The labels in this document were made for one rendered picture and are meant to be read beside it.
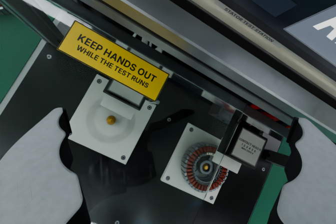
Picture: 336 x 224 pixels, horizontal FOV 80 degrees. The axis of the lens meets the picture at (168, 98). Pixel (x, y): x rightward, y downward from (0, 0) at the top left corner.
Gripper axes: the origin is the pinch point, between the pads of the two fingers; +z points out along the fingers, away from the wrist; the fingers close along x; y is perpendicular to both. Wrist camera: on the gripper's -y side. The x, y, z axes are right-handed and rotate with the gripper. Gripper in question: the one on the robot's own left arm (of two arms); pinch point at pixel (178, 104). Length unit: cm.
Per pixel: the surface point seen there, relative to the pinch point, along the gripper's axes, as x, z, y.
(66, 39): -9.6, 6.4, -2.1
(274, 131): 12.1, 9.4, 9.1
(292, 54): 8.4, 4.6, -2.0
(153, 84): -2.3, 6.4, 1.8
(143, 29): -3.0, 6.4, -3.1
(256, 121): 9.6, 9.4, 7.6
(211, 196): 9.9, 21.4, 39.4
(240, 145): 12.2, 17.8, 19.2
